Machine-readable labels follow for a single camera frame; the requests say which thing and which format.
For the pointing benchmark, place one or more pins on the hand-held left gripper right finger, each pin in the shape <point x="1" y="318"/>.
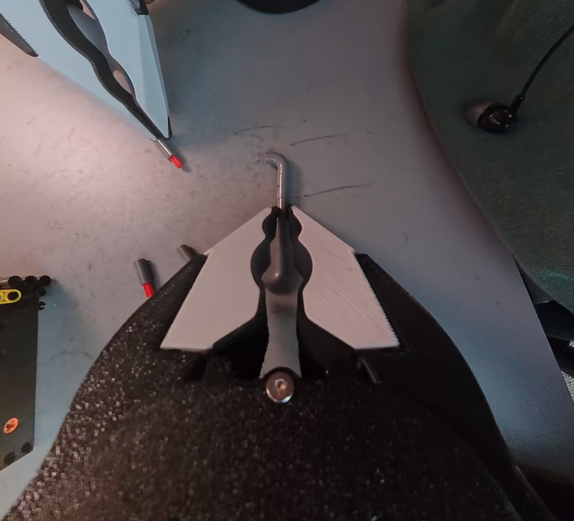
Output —
<point x="345" y="305"/>

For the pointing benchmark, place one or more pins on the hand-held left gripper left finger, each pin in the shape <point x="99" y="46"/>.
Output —
<point x="215" y="305"/>

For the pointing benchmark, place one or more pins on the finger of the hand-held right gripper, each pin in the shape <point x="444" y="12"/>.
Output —
<point x="121" y="23"/>
<point x="27" y="1"/>

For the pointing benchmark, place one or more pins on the yellow lego vehicle model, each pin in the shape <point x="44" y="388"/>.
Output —
<point x="18" y="350"/>

